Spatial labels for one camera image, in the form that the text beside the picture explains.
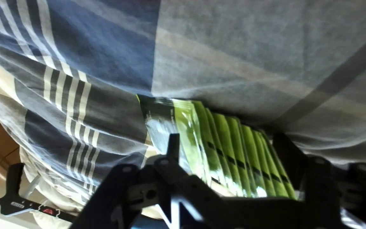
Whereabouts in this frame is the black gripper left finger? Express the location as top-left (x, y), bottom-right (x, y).
top-left (142, 133), bottom-right (208, 199)

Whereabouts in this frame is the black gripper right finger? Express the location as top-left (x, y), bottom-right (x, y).
top-left (273, 133), bottom-right (339, 199)

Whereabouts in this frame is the stack of green sachets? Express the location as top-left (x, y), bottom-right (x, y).
top-left (138, 95), bottom-right (296, 199)

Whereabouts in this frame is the plaid bed cover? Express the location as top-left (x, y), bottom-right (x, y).
top-left (0, 0), bottom-right (366, 229)

